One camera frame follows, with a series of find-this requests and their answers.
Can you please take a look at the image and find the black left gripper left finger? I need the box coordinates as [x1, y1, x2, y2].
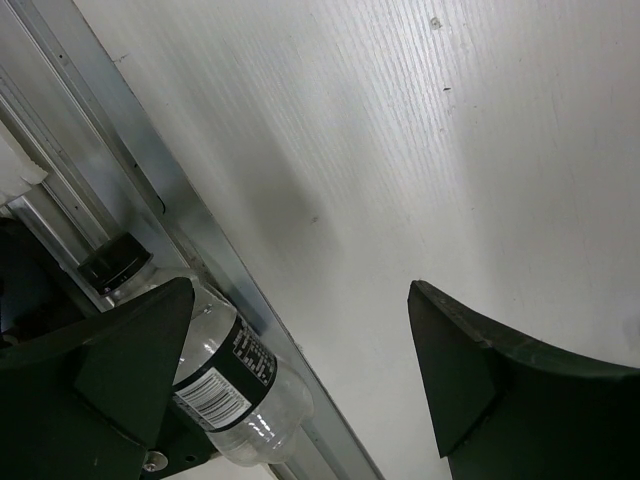
[1, 278, 194, 479]

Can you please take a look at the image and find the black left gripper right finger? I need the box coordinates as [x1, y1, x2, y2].
[408, 280, 639, 479]

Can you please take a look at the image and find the black label plastic bottle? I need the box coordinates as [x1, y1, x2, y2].
[78, 233, 314, 467]

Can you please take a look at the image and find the aluminium table frame rail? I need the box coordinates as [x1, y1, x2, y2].
[1, 1, 380, 479]

